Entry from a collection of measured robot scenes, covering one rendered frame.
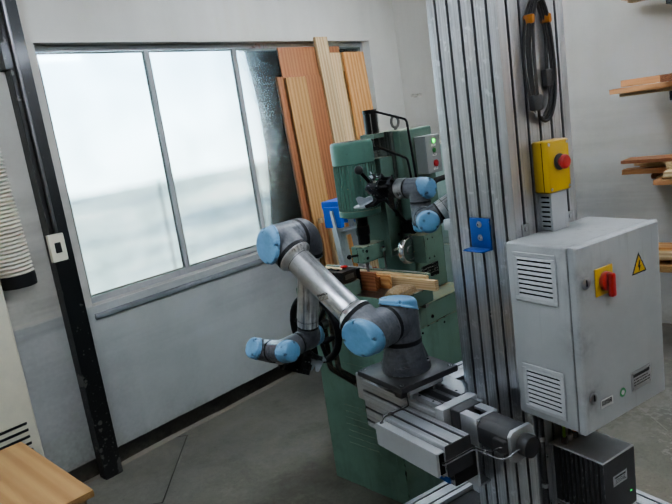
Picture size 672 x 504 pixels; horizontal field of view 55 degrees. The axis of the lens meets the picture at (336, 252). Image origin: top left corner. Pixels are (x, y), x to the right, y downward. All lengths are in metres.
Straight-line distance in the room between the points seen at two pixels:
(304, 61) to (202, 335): 1.89
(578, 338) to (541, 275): 0.17
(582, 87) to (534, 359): 3.07
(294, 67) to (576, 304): 3.07
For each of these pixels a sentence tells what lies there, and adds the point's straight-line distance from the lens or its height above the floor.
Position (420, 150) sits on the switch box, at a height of 1.42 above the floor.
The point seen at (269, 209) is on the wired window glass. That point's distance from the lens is 4.22.
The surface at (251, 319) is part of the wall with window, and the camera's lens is 4.06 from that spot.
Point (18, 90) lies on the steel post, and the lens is 3.28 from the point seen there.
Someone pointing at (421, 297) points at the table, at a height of 0.87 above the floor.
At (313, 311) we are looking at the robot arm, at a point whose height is 0.97.
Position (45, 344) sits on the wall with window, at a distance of 3.39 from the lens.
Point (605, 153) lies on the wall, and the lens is 4.57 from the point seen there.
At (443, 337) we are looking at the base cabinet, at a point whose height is 0.62.
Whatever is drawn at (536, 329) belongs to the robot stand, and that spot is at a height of 1.01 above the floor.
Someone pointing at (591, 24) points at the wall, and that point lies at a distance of 4.58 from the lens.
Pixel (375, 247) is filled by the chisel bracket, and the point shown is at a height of 1.05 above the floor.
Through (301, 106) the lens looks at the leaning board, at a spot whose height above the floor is 1.72.
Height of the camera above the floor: 1.58
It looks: 11 degrees down
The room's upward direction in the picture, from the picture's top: 8 degrees counter-clockwise
